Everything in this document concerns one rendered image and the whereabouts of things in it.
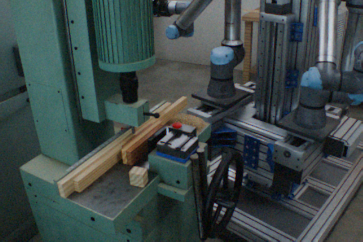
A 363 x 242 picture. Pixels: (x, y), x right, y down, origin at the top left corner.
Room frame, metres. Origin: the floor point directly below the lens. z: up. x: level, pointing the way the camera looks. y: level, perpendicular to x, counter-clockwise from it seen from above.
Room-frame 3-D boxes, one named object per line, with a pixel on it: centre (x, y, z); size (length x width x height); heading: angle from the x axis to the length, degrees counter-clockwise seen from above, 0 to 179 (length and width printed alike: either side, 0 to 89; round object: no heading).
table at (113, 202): (0.95, 0.09, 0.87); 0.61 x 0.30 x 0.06; 150
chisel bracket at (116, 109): (1.04, 0.18, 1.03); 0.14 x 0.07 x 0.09; 60
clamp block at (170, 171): (0.91, 0.01, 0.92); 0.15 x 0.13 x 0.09; 150
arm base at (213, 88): (1.66, -0.21, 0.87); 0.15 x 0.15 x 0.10
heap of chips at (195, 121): (1.18, -0.02, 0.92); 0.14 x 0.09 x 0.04; 60
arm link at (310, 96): (1.32, -0.57, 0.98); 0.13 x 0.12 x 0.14; 72
